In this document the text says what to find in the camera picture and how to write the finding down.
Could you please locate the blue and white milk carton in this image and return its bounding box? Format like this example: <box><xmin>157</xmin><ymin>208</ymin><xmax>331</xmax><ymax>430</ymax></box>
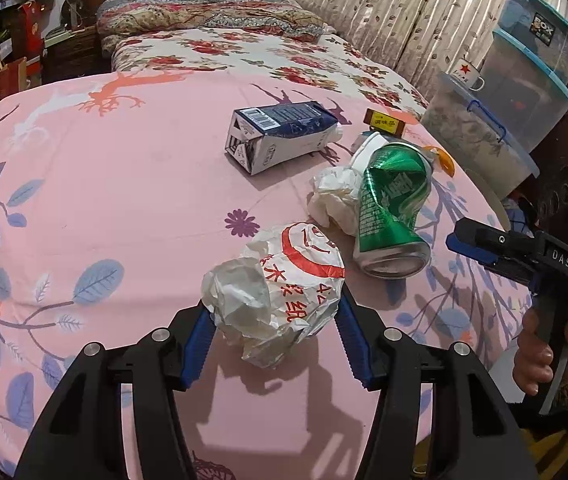
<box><xmin>225</xmin><ymin>101</ymin><xmax>341</xmax><ymax>177</ymax></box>

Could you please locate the white enamel mug red star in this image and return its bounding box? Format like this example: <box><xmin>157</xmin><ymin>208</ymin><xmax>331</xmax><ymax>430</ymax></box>
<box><xmin>451</xmin><ymin>58</ymin><xmax>486</xmax><ymax>92</ymax></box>

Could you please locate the clear storage box blue handle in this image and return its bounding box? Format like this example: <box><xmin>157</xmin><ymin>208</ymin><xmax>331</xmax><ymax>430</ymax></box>
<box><xmin>420</xmin><ymin>71</ymin><xmax>540</xmax><ymax>198</ymax></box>

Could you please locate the crushed green drink can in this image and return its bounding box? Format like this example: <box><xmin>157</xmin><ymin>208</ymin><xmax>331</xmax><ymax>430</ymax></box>
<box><xmin>353</xmin><ymin>142</ymin><xmax>435</xmax><ymax>279</ymax></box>

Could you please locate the clear storage box blue lid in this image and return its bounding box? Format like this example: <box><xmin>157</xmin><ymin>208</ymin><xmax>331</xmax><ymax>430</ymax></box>
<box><xmin>479</xmin><ymin>27</ymin><xmax>568</xmax><ymax>153</ymax></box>

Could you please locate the small yellow cardboard box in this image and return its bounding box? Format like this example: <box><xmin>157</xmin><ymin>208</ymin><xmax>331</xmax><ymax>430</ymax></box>
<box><xmin>364</xmin><ymin>108</ymin><xmax>409</xmax><ymax>136</ymax></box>

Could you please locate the dark wooden nightstand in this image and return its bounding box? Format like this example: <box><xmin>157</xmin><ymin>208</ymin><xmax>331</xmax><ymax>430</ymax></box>
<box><xmin>44</xmin><ymin>25</ymin><xmax>100</xmax><ymax>82</ymax></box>

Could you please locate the folded patchwork floral quilt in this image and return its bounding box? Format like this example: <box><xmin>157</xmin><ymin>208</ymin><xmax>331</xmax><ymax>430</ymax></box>
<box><xmin>96</xmin><ymin>0</ymin><xmax>327</xmax><ymax>43</ymax></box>

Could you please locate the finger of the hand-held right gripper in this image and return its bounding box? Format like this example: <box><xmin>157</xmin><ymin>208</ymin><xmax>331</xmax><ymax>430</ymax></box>
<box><xmin>445</xmin><ymin>235</ymin><xmax>540</xmax><ymax>282</ymax></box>
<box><xmin>453</xmin><ymin>219</ymin><xmax>542</xmax><ymax>260</ymax></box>

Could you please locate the white tissue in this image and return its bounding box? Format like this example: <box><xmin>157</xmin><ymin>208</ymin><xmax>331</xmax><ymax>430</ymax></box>
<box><xmin>308</xmin><ymin>165</ymin><xmax>365</xmax><ymax>236</ymax></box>

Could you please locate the orange plastic piece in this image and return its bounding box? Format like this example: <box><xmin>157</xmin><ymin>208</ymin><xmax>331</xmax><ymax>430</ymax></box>
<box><xmin>425</xmin><ymin>144</ymin><xmax>458</xmax><ymax>177</ymax></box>

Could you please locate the beige leaf-pattern curtain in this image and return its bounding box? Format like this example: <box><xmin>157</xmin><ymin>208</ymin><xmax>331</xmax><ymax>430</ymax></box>
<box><xmin>276</xmin><ymin>0</ymin><xmax>540</xmax><ymax>101</ymax></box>

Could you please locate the red paper bag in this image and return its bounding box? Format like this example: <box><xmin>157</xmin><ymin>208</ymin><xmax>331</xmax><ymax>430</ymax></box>
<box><xmin>0</xmin><ymin>57</ymin><xmax>29</xmax><ymax>93</ymax></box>

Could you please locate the clear storage box printed label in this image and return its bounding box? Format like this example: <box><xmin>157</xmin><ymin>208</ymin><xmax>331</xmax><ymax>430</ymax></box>
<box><xmin>496</xmin><ymin>0</ymin><xmax>568</xmax><ymax>86</ymax></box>

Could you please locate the person's right hand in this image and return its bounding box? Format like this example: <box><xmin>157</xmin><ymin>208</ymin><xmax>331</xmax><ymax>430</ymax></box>
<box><xmin>512</xmin><ymin>305</ymin><xmax>568</xmax><ymax>396</ymax></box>

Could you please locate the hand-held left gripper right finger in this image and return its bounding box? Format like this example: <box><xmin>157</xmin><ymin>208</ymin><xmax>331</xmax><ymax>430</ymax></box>
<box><xmin>334</xmin><ymin>285</ymin><xmax>540</xmax><ymax>480</ymax></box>

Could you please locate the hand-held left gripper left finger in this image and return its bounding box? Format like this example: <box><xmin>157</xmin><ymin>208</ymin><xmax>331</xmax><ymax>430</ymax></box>
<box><xmin>14</xmin><ymin>300</ymin><xmax>219</xmax><ymax>480</ymax></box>

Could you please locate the blue clothing pile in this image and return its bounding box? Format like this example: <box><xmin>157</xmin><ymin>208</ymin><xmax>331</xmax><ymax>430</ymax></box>
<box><xmin>504</xmin><ymin>195</ymin><xmax>536</xmax><ymax>234</ymax></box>

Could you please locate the red-print paper wrapper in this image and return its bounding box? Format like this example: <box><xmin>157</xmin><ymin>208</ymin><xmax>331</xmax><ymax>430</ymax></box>
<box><xmin>202</xmin><ymin>221</ymin><xmax>345</xmax><ymax>370</ymax></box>

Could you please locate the white floral bed cover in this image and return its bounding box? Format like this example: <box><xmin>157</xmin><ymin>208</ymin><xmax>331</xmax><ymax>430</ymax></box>
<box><xmin>111</xmin><ymin>27</ymin><xmax>427</xmax><ymax>121</ymax></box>

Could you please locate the red gift bag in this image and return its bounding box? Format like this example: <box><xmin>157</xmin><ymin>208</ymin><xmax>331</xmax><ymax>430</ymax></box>
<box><xmin>18</xmin><ymin>2</ymin><xmax>44</xmax><ymax>68</ymax></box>

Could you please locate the pink leaf-print bedsheet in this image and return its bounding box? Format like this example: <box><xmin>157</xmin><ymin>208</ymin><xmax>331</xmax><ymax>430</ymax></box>
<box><xmin>0</xmin><ymin>72</ymin><xmax>515</xmax><ymax>480</ymax></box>

